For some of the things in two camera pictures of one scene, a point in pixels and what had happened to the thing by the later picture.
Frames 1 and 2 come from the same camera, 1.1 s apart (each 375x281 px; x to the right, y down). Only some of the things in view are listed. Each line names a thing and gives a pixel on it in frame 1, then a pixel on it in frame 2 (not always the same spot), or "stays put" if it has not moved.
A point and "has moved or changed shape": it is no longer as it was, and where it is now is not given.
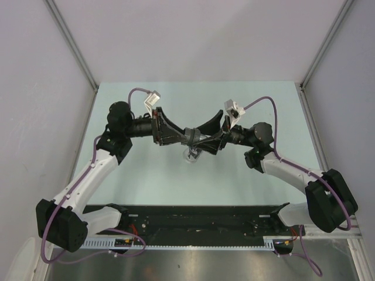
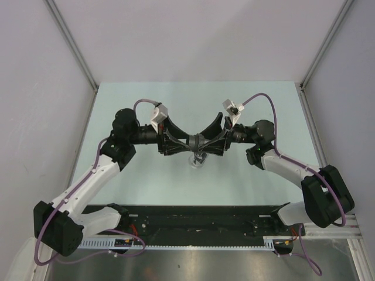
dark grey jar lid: x=191 y=136 has moved or changed shape
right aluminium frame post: x=334 y=27 stays put
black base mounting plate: x=195 y=222 stays put
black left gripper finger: x=169 y=134 to x=176 y=148
